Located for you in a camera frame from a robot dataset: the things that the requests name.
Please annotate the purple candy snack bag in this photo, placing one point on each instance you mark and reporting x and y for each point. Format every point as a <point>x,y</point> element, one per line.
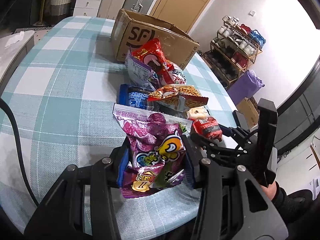
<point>156,150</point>

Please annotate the orange noodle snack bag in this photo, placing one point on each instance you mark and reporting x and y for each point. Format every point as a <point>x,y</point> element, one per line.
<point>180,98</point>

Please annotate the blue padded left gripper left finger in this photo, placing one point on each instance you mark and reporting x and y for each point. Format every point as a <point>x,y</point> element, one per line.
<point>122,167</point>

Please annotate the brown SF cardboard box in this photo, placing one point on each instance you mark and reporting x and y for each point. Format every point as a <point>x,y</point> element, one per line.
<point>132,30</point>

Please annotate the small cardboard box on floor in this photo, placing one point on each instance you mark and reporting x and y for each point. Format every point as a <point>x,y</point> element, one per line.
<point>249,111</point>

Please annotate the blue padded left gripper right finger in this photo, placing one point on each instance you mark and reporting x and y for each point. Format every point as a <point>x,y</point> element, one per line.
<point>192,158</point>

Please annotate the woven laundry basket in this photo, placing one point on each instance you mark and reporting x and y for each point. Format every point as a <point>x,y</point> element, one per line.
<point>59,7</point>

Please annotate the blue cookie snack pack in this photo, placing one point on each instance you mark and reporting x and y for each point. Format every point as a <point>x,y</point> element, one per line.
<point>134,96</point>

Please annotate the person's hand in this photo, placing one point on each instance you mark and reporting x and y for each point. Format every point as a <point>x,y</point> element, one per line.
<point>270,191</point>

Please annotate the shoe rack with shoes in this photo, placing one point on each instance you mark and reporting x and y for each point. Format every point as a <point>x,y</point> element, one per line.
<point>234,49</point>

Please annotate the wooden yellow door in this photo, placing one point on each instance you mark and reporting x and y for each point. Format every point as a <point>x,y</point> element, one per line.
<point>181,13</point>

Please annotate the grey white side cabinet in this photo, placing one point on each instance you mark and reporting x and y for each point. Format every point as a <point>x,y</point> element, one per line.
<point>13,50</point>

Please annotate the white red noodle snack bag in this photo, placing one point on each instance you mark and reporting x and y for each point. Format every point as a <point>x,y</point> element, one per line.
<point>173,75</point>

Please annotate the small red snack pack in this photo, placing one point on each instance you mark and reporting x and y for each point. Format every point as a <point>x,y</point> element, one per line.
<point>208,128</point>

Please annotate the red cookie snack bag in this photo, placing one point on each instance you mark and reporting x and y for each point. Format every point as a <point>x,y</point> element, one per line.
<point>152,55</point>

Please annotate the teal white plaid tablecloth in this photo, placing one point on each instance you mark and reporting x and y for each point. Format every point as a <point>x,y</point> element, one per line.
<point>62,96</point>

